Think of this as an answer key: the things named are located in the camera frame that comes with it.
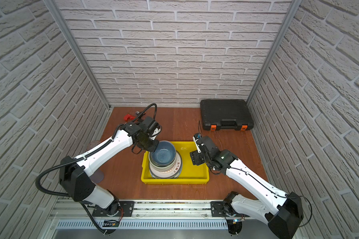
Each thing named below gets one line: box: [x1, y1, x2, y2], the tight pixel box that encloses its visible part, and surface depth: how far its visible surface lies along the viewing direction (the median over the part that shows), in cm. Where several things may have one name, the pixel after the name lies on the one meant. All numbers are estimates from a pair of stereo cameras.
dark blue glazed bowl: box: [150, 140, 177, 167], surface depth 83 cm
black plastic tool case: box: [199, 99, 254, 131], surface depth 109 cm
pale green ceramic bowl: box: [148, 150, 177, 171], surface depth 77 cm
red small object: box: [123, 114, 136, 121], surface depth 115 cm
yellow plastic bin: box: [141, 141, 210, 185], surface depth 85 cm
